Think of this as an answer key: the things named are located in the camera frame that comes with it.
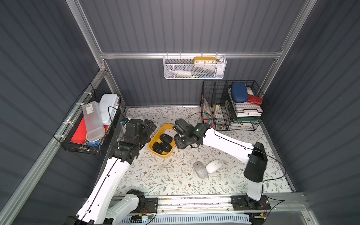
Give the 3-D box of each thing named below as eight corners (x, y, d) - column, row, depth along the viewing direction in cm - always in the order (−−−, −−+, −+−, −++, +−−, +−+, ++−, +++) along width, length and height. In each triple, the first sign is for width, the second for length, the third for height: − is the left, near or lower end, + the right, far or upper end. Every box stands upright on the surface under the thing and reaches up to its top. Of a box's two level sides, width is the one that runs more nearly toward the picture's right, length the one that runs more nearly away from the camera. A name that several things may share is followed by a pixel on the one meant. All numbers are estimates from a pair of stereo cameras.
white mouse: (208, 174, 86) (209, 173, 84) (203, 167, 89) (204, 165, 87) (222, 166, 89) (223, 164, 87) (217, 159, 92) (218, 157, 90)
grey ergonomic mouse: (199, 181, 84) (200, 179, 81) (192, 165, 90) (192, 162, 87) (209, 177, 85) (209, 175, 82) (201, 161, 91) (202, 159, 89)
